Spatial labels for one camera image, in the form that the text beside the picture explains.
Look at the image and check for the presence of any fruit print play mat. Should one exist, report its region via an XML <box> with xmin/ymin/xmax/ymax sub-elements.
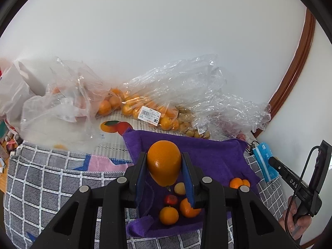
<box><xmin>54</xmin><ymin>107</ymin><xmax>181</xmax><ymax>163</ymax></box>

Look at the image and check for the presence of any clear bag of red fruit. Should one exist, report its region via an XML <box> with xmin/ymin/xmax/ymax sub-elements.
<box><xmin>195</xmin><ymin>93</ymin><xmax>271</xmax><ymax>140</ymax></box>

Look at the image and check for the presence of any large orange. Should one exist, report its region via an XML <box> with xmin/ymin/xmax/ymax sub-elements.
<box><xmin>229</xmin><ymin>178</ymin><xmax>244</xmax><ymax>189</ymax></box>

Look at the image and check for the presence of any oval yellow orange fruit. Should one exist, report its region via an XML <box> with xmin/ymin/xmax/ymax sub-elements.
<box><xmin>147</xmin><ymin>140</ymin><xmax>182</xmax><ymax>187</ymax></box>

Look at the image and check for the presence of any clear bag of kumquats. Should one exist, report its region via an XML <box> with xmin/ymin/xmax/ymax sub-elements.
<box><xmin>118</xmin><ymin>54</ymin><xmax>225</xmax><ymax>133</ymax></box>

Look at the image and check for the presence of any clear bag of oranges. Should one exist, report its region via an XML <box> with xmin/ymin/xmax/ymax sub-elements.
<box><xmin>20</xmin><ymin>57</ymin><xmax>120</xmax><ymax>142</ymax></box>

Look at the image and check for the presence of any grey checked star blanket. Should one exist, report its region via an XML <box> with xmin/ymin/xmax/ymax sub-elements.
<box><xmin>3</xmin><ymin>143</ymin><xmax>286</xmax><ymax>248</ymax></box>

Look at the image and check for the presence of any white plastic bag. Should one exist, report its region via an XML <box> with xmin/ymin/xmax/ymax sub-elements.
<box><xmin>1</xmin><ymin>59</ymin><xmax>45</xmax><ymax>132</ymax></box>

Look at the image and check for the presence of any lone orange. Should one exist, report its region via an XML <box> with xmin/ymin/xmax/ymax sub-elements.
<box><xmin>179</xmin><ymin>198</ymin><xmax>201</xmax><ymax>218</ymax></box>

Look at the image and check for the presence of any small orange tangerine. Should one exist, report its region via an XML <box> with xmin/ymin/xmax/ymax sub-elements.
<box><xmin>242</xmin><ymin>179</ymin><xmax>250</xmax><ymax>187</ymax></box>

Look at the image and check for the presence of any brown wooden door frame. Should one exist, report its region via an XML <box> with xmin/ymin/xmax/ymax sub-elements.
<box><xmin>253</xmin><ymin>7</ymin><xmax>317</xmax><ymax>138</ymax></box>

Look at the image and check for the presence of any yellow green round fruit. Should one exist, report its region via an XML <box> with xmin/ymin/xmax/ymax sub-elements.
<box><xmin>174</xmin><ymin>182</ymin><xmax>186</xmax><ymax>196</ymax></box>

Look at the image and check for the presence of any small red apple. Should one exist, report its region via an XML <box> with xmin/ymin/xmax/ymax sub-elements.
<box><xmin>163</xmin><ymin>194</ymin><xmax>178</xmax><ymax>206</ymax></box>

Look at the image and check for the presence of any person's right hand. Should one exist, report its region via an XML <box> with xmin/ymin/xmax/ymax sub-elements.
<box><xmin>288</xmin><ymin>196</ymin><xmax>312</xmax><ymax>242</ymax></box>

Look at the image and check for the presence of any purple towel lined tray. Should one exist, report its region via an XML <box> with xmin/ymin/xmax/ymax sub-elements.
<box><xmin>123</xmin><ymin>129</ymin><xmax>260</xmax><ymax>238</ymax></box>

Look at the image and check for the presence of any smooth round orange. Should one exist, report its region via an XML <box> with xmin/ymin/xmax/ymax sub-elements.
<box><xmin>159</xmin><ymin>206</ymin><xmax>179</xmax><ymax>225</ymax></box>

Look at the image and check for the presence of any black cable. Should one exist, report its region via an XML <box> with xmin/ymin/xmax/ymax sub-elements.
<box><xmin>284</xmin><ymin>145</ymin><xmax>322</xmax><ymax>240</ymax></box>

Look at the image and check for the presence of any blue tissue pack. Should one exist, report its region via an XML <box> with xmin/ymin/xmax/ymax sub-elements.
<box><xmin>253</xmin><ymin>142</ymin><xmax>278</xmax><ymax>183</ymax></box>

